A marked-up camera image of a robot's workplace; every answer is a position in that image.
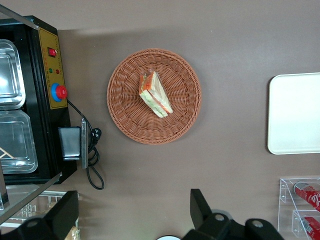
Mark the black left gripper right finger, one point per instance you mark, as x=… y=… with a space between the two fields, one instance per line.
x=200 y=212

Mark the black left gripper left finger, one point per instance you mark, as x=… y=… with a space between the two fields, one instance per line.
x=63 y=212

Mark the triangle sandwich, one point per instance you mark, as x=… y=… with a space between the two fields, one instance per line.
x=155 y=96

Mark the black tray sealing machine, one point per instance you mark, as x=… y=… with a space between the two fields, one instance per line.
x=47 y=150

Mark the round brown wicker basket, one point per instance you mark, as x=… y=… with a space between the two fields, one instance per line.
x=130 y=112

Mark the cream rectangular plastic tray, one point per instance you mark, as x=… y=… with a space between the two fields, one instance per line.
x=295 y=112

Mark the clear acrylic panel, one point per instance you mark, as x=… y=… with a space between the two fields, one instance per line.
x=22 y=197
x=17 y=16

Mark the grey box with metal plate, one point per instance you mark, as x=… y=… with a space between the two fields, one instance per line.
x=70 y=143

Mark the shiny steel food container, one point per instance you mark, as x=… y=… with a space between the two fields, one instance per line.
x=8 y=75
x=15 y=142

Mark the black power plug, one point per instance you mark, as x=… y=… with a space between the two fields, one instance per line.
x=96 y=132

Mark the clear acrylic bottle rack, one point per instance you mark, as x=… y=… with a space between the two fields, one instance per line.
x=287 y=212

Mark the red cola bottle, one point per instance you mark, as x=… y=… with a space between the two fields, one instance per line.
x=312 y=226
x=308 y=196

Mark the red emergency stop button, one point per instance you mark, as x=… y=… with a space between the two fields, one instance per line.
x=59 y=92

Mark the yellow machine control panel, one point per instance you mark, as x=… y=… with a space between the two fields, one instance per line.
x=51 y=72

